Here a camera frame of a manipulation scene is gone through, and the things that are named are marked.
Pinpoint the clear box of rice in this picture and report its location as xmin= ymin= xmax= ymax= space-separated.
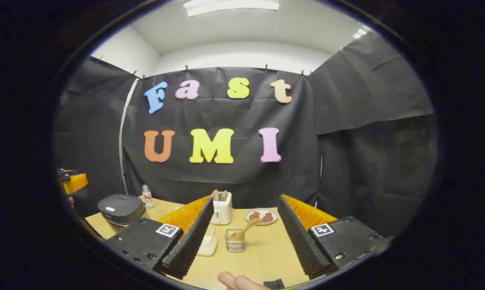
xmin=197 ymin=226 xmax=218 ymax=257

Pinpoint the white toaster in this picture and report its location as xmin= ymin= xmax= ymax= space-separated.
xmin=210 ymin=191 xmax=233 ymax=225

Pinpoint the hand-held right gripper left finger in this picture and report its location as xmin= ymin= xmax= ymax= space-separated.
xmin=105 ymin=196 xmax=215 ymax=279

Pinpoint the wooden spoon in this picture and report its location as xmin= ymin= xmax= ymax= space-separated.
xmin=229 ymin=218 xmax=263 ymax=241

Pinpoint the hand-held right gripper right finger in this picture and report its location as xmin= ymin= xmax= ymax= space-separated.
xmin=277 ymin=194 xmax=388 ymax=279

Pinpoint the small clear bottle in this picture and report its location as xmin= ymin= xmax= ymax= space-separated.
xmin=142 ymin=184 xmax=154 ymax=208

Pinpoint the dark grey rice cooker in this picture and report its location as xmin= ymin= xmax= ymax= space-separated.
xmin=97 ymin=194 xmax=147 ymax=232

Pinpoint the white round plate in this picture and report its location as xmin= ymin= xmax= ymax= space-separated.
xmin=245 ymin=208 xmax=279 ymax=226

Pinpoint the metal wire chopstick holder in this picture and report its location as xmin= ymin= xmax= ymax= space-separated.
xmin=225 ymin=229 xmax=245 ymax=253

